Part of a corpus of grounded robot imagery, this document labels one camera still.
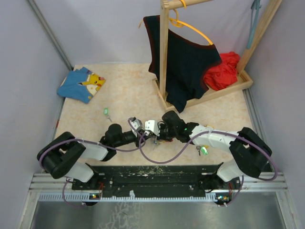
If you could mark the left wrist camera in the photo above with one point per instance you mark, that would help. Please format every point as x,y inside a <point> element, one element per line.
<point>135,124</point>

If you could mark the red crumpled cloth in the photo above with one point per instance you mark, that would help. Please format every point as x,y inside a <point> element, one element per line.
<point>223,75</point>

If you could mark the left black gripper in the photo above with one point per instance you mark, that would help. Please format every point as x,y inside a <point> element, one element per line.
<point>141,137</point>

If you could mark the large keyring with keys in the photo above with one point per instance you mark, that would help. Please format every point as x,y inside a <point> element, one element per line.
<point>157,142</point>

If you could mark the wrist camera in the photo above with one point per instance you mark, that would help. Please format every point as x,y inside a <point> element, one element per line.
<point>152,127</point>
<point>135,124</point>

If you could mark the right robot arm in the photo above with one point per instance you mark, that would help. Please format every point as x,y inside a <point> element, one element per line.
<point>250,153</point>

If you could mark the blue clothes hanger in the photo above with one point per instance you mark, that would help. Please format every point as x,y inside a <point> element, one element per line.
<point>255,7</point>

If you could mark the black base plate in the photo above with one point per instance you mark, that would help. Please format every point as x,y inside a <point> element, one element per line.
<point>152,181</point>

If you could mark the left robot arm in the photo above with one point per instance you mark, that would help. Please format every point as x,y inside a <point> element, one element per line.
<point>60,157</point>

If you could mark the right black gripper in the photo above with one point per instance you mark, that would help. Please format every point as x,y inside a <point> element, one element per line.
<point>161,125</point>

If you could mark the yellow clothes hanger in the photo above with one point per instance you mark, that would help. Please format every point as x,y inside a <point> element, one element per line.
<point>179,24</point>

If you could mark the green tag key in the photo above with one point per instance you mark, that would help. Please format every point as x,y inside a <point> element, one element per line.
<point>202,150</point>
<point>106,114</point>

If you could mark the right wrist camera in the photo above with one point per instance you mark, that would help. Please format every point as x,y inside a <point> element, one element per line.
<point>152,127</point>

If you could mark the blue pikachu shirt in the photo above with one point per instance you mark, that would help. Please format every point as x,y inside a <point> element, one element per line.
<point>81,84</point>

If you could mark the wooden clothes rack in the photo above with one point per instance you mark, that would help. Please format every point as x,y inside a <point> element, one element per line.
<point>244,80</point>

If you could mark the dark navy tank top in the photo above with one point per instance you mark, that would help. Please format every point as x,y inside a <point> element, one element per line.
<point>187,63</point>

